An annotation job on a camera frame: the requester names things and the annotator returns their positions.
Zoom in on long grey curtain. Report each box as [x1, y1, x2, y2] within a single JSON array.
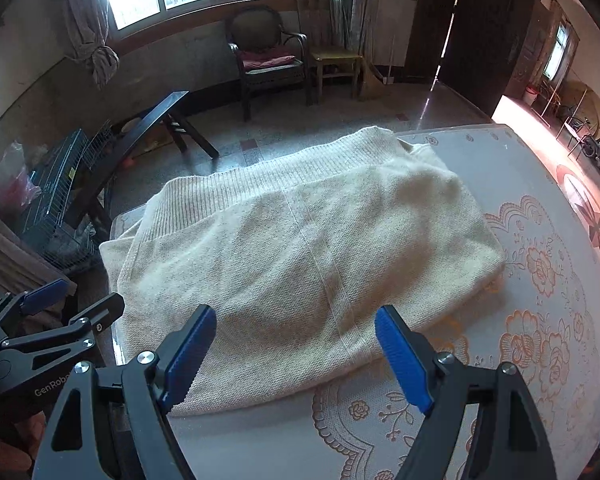
[[330, 0, 383, 61]]

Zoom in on red seat cushion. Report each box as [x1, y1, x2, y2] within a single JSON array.
[[242, 49, 303, 72]]

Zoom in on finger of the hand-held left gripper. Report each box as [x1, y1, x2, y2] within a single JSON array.
[[0, 292, 126, 361], [0, 277, 78, 333]]

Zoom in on floral plastic tablecloth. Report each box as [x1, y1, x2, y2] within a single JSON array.
[[107, 122, 600, 480]]

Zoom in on rattan chair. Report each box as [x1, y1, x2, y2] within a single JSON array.
[[537, 77, 563, 116]]

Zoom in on tied grey curtain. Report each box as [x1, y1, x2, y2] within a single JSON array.
[[60, 0, 121, 91]]

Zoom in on dark wooden double door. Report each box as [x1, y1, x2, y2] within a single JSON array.
[[405, 0, 548, 117]]

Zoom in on dark wooden bench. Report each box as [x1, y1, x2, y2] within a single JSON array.
[[67, 90, 221, 241]]

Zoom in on round wooden tabletop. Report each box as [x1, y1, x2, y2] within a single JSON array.
[[562, 79, 600, 131]]

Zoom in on blue wire cage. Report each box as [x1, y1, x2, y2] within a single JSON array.
[[17, 127, 116, 273]]

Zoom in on dark oval-back armchair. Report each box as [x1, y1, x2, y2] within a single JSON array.
[[227, 6, 311, 121]]

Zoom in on patterned brown curtain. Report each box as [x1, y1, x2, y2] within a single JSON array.
[[565, 25, 581, 81]]

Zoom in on tall wooden chair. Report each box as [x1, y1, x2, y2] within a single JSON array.
[[296, 0, 363, 106]]

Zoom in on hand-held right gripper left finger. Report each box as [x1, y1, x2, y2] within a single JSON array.
[[31, 304, 218, 480]]

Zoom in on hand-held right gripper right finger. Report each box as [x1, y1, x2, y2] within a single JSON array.
[[374, 304, 562, 480]]

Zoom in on narrow window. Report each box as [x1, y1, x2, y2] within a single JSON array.
[[542, 22, 573, 83]]

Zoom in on dark bicycle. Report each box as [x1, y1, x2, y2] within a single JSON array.
[[577, 132, 600, 171]]

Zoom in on metal frame chair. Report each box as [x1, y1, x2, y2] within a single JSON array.
[[557, 115, 593, 148]]

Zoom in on translucent plastic bag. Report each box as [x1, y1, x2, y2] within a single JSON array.
[[0, 140, 43, 216]]

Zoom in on brown cloth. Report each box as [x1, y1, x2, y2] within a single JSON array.
[[0, 205, 76, 301]]

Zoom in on cream knit sweater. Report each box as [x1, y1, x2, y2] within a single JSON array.
[[99, 126, 507, 417]]

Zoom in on straw broom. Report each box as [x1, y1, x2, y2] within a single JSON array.
[[357, 57, 386, 100]]

